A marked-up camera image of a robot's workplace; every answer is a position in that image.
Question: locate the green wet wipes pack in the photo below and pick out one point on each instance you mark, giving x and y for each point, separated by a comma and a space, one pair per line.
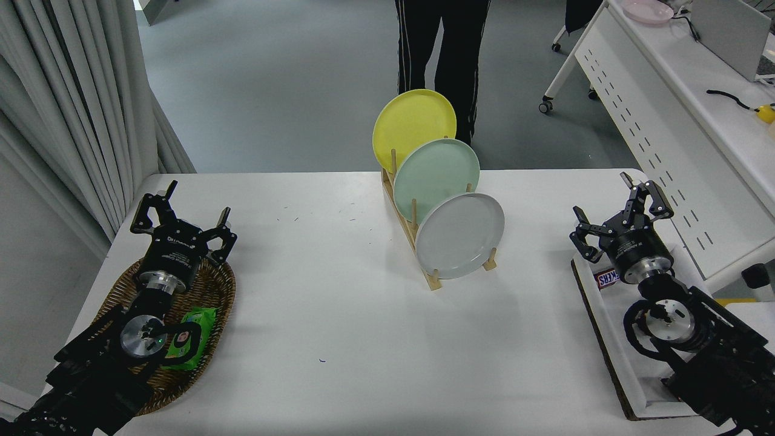
204, 317

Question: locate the snickers bar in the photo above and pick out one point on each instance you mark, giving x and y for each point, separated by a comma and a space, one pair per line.
607, 278

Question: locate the yellow round object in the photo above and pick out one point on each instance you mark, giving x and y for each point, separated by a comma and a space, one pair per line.
766, 114

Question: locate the grey laptop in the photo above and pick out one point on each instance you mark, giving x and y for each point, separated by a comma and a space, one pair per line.
729, 30

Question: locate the yellow plate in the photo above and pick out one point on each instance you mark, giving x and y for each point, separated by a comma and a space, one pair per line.
412, 121

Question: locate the pink plate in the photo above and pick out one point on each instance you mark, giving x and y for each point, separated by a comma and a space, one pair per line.
646, 11

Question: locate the grey cabinet corner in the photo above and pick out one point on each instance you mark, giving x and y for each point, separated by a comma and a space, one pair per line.
154, 9

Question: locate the white foam tray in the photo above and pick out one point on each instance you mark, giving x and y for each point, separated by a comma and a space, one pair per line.
611, 327

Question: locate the pale green plate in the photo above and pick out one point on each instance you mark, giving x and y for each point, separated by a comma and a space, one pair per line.
436, 172

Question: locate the grey curtain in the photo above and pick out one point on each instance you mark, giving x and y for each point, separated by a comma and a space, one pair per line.
60, 91

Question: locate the grey plate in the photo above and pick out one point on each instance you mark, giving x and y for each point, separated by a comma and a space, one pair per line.
460, 236

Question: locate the wooden plate rack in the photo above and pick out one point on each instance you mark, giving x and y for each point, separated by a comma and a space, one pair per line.
431, 281

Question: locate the black cylindrical post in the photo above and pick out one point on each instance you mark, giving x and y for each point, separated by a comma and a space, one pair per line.
758, 280

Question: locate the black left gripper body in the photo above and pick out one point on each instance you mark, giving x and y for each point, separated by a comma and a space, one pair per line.
175, 248

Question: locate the brown wicker basket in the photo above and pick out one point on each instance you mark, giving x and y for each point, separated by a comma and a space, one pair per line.
215, 290

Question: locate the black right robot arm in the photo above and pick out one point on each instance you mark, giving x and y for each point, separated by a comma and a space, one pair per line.
714, 363

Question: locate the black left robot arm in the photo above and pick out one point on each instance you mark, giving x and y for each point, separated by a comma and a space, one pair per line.
91, 375

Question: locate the person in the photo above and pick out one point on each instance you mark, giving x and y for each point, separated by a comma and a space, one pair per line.
418, 48

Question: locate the yellow floor object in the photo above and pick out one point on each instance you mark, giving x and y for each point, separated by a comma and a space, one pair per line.
729, 301

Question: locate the white perforated desk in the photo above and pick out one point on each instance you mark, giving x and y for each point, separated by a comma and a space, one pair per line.
666, 91

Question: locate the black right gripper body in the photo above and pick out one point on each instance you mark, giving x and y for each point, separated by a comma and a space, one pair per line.
636, 245

